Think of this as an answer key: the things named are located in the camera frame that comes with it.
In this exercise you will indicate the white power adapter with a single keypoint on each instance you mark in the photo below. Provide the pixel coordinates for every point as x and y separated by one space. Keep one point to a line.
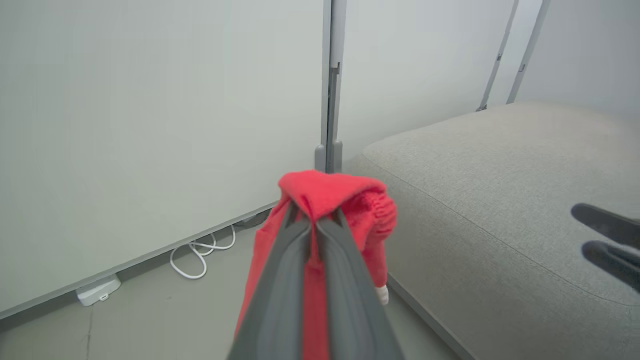
97 291

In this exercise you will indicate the white partition panel behind sofa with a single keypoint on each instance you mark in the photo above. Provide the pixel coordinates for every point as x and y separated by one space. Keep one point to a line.
590 50

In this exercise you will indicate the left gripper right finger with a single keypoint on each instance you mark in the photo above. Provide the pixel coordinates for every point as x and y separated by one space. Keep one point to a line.
350 300

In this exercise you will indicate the wide white partition panel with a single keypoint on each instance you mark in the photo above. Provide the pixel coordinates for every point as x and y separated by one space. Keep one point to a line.
150 125

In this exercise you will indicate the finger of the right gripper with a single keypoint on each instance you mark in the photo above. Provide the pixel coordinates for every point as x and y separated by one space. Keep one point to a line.
610 225
617 265

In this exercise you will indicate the grey partition foot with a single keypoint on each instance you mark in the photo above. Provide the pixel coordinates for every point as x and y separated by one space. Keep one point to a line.
338 156
320 157

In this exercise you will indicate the narrow white partition panel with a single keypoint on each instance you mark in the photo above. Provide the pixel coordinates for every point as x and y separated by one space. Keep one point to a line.
425 65

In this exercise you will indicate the grey fabric sofa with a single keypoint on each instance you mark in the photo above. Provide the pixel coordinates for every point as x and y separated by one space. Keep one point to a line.
500 200

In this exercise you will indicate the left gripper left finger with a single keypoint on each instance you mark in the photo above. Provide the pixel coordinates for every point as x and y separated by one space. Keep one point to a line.
280 280

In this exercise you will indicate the red knit garment white trim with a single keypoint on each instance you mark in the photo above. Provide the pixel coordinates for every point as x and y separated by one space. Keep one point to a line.
325 192

